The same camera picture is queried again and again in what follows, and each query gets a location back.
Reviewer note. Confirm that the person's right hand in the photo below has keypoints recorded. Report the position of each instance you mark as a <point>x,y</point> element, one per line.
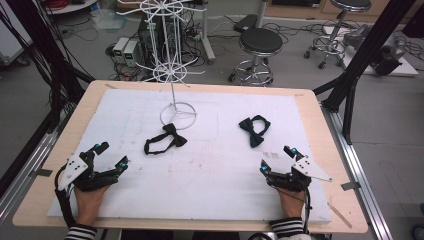
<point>291,205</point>

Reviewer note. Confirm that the thin wooden stick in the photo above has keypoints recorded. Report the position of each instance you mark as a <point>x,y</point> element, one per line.
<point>339,215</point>

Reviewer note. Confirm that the white foam mat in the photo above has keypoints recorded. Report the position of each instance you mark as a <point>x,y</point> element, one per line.
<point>213,180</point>

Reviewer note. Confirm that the black round stool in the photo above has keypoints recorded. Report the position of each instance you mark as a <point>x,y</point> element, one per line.
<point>260,41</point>
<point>336,30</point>

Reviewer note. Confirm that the white board with dark device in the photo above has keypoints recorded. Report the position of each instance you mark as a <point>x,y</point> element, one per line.
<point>400,65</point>

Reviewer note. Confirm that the black metal frame post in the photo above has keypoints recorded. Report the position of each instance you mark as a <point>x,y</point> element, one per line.
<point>363,53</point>
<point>43,40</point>

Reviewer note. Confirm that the grey metal table leg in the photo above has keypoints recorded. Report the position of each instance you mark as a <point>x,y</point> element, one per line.
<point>207,40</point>

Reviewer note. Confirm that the black bow tie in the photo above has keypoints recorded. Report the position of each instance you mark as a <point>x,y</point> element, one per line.
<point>173,136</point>
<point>255,135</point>

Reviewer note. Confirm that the person's left hand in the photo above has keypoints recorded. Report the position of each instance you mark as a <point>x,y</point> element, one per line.
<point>88,203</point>

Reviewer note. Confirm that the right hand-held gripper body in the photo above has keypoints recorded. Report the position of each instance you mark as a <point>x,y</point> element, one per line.
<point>308,168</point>

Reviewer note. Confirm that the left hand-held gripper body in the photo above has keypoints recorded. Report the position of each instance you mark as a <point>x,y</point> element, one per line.
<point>75,168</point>

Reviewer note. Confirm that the black computer tower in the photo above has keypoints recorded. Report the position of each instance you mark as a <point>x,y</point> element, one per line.
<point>145,36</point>

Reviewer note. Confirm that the grey tape strip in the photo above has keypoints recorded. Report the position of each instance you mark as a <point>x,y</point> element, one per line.
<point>350,186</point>
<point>41,172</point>

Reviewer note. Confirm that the aluminium rail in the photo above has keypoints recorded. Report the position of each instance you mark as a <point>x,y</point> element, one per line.
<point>363,186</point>
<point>23,173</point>

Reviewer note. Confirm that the flat black box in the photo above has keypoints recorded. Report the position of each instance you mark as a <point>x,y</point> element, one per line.
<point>245,23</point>

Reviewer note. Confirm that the grey power supply unit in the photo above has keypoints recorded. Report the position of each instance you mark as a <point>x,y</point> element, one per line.
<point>120,46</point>
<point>130,53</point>

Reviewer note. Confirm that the clear plastic bag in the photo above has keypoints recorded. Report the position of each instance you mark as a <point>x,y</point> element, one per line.
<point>108,18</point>

